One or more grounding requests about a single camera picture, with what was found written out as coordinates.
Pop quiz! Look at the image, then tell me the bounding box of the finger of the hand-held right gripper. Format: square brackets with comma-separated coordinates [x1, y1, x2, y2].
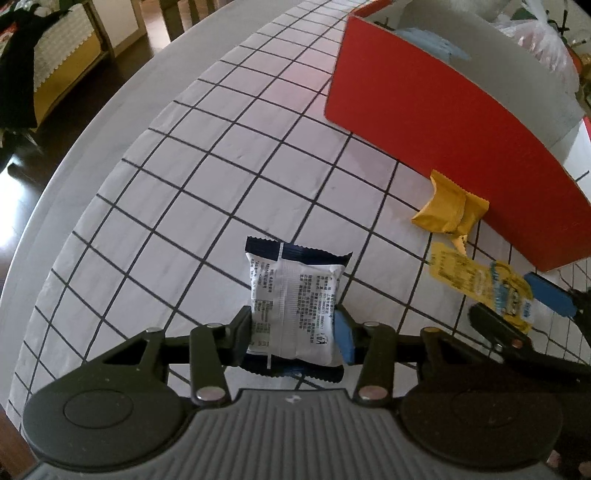
[468, 305, 533, 355]
[524, 272, 591, 324]

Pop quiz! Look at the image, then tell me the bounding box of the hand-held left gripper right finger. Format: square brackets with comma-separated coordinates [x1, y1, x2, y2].
[333, 308, 498, 404]

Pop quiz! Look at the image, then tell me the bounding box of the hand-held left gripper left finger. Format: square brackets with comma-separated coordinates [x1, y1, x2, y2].
[83, 307, 253, 407]

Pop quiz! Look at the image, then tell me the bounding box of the white and navy snack packet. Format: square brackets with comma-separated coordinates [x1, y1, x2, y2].
[244, 236, 354, 384]

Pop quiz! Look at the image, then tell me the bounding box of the yellow and blue packet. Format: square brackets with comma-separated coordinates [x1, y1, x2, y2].
[429, 242, 539, 335]

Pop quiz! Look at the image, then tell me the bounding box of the red cardboard box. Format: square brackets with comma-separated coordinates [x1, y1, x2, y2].
[324, 0, 591, 273]

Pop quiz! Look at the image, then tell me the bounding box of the yellow snack packet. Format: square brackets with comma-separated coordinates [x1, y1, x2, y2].
[412, 169, 489, 253]

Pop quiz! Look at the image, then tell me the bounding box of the clear plastic bag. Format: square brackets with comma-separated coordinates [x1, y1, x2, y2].
[496, 0, 581, 93]

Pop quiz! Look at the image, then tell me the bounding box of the yellow and white covered sofa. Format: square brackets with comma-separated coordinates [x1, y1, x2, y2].
[0, 0, 112, 121]

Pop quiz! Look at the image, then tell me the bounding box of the light wooden furniture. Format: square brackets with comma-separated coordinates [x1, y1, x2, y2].
[85, 0, 148, 59]

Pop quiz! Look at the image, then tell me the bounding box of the black cloth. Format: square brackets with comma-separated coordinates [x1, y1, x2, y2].
[0, 0, 88, 131]

